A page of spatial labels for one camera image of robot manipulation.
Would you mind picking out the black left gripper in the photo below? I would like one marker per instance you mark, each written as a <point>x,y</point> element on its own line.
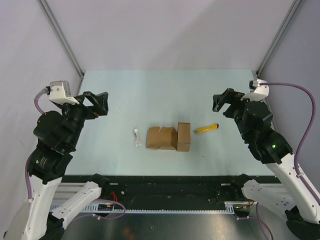
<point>101,105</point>

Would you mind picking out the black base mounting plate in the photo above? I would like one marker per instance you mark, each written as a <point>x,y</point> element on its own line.
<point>178,193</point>

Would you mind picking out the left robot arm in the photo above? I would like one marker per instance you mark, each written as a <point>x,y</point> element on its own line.
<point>58,134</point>

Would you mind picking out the brown cardboard express box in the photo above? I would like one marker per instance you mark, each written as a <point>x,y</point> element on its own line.
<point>169,138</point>

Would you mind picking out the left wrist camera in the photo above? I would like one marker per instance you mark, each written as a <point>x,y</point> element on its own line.
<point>59,93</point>

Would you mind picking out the right aluminium corner post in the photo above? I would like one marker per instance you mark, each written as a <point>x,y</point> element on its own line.
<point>280,34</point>

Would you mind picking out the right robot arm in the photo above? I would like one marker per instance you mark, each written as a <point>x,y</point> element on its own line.
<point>300,210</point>

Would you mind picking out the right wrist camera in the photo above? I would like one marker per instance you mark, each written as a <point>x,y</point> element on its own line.
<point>258,90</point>

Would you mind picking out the yellow utility knife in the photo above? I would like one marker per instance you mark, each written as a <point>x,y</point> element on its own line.
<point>208,128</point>

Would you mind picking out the aluminium corner post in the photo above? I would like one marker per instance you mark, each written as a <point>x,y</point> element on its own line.
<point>280,34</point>
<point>49,14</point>

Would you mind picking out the left aluminium corner post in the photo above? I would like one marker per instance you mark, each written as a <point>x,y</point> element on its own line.
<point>49,14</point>

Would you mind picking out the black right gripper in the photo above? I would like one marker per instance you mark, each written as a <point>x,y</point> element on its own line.
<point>219,100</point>

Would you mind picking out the small white sachet packet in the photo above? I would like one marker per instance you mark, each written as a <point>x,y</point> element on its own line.
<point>136,137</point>

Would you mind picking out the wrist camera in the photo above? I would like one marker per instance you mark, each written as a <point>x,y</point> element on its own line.
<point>59,93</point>
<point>258,90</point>

